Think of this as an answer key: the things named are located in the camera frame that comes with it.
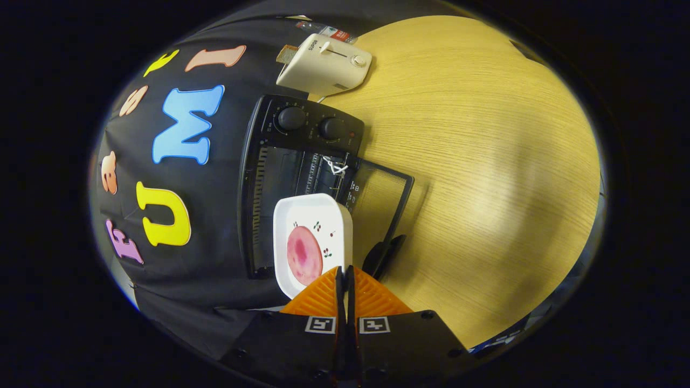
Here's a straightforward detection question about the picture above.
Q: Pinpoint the black backdrop cloth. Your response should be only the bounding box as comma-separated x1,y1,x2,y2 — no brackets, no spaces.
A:
89,0,378,362

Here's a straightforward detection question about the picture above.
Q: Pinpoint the white square plate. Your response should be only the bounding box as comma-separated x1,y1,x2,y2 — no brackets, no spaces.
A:
273,193,354,300

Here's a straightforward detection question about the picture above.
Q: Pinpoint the white pop-up toaster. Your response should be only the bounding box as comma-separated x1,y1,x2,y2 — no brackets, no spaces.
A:
276,33,372,98

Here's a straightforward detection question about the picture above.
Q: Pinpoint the pink ham slice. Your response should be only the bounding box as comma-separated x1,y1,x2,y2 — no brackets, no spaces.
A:
286,226,324,286

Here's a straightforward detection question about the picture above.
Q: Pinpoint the black toaster oven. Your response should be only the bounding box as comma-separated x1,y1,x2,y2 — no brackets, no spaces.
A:
237,94,416,281

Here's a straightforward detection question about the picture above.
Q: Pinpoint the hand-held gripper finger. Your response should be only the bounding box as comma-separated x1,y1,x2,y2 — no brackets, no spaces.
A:
345,266,475,386
218,266,348,386

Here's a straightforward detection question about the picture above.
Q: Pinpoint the clear plastic bottle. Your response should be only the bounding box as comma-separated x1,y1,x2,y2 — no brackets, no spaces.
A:
294,20,357,44

